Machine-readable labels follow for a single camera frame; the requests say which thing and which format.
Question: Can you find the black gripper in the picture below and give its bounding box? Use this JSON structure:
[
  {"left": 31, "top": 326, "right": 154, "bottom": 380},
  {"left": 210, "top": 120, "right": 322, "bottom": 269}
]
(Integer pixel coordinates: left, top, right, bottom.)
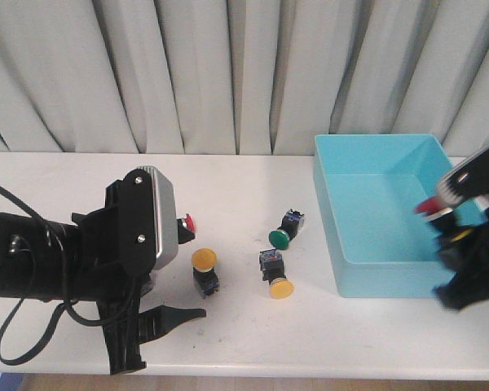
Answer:
[
  {"left": 431, "top": 191, "right": 489, "bottom": 313},
  {"left": 71, "top": 181, "right": 206, "bottom": 375}
]

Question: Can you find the red push button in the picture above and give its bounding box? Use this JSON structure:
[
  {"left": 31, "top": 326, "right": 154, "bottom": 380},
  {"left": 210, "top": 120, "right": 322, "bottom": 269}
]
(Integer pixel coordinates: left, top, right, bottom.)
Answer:
[
  {"left": 176, "top": 213, "right": 196, "bottom": 244},
  {"left": 414, "top": 196, "right": 474, "bottom": 250}
]

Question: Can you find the yellow push button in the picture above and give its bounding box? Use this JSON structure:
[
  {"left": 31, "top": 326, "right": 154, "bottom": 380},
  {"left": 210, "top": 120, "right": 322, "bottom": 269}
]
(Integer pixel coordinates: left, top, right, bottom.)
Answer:
[
  {"left": 258, "top": 248, "right": 294, "bottom": 300},
  {"left": 191, "top": 248, "right": 219, "bottom": 298}
]

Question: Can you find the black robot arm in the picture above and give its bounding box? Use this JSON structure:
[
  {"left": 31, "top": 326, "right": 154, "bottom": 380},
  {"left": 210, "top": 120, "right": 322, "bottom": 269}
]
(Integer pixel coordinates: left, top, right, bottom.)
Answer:
[{"left": 0, "top": 169, "right": 206, "bottom": 375}]

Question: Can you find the blue plastic box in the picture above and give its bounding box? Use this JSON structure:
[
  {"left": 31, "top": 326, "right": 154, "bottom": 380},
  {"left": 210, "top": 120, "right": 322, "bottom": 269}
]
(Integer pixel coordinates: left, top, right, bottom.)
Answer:
[{"left": 313, "top": 134, "right": 453, "bottom": 298}]

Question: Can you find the red lying push button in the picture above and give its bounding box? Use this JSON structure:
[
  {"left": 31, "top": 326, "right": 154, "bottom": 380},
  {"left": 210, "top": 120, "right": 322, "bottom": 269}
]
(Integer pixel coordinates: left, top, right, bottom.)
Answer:
[{"left": 176, "top": 213, "right": 196, "bottom": 244}]

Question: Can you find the yellow lying push button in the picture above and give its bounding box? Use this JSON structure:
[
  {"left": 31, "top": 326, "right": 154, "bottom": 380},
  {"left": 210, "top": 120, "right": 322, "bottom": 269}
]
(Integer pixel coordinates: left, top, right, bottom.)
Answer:
[{"left": 258, "top": 248, "right": 294, "bottom": 300}]

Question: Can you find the green lying push button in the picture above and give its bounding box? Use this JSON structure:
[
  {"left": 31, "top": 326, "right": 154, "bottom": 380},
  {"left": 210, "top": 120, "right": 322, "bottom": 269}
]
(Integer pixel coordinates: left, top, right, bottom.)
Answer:
[{"left": 268, "top": 209, "right": 306, "bottom": 250}]

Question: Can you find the grey pleated curtain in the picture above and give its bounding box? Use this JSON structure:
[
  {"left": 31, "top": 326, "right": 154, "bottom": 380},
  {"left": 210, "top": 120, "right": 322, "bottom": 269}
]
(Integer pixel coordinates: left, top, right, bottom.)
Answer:
[{"left": 0, "top": 1, "right": 489, "bottom": 156}]

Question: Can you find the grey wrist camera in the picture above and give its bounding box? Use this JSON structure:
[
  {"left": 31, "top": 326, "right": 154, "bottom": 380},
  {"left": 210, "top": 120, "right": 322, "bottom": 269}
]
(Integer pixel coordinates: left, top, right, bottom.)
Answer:
[
  {"left": 118, "top": 165, "right": 178, "bottom": 277},
  {"left": 435, "top": 146, "right": 489, "bottom": 209}
]

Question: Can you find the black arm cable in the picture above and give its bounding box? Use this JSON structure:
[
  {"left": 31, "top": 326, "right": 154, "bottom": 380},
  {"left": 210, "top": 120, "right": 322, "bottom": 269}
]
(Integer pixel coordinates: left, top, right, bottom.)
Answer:
[{"left": 0, "top": 178, "right": 139, "bottom": 366}]

